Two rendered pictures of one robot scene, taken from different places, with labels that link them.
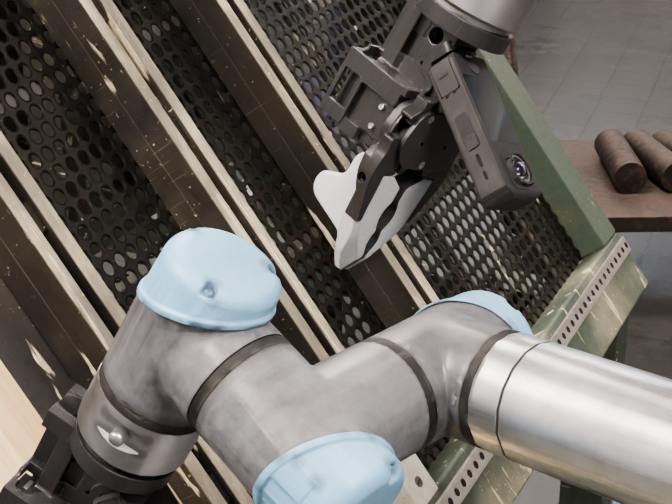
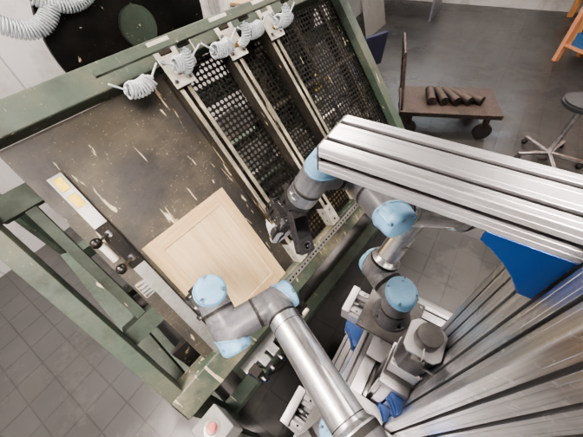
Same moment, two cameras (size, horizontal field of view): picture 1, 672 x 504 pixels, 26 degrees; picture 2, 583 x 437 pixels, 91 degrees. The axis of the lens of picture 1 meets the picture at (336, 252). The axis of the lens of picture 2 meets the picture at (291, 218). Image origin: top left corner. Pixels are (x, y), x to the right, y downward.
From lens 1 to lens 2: 0.63 m
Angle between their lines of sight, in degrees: 30
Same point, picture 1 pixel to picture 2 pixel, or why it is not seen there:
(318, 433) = (225, 339)
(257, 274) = (218, 292)
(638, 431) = (297, 364)
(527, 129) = (389, 113)
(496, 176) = (298, 249)
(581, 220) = not seen: hidden behind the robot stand
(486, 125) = (298, 234)
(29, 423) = (238, 215)
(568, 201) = not seen: hidden behind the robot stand
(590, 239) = not seen: hidden behind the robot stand
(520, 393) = (278, 334)
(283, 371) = (220, 319)
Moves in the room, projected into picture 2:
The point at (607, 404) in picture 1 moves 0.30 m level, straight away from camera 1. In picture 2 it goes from (293, 352) to (343, 244)
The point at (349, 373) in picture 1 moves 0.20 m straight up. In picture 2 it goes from (239, 318) to (214, 277)
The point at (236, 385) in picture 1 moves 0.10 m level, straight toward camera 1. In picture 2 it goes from (209, 321) to (193, 368)
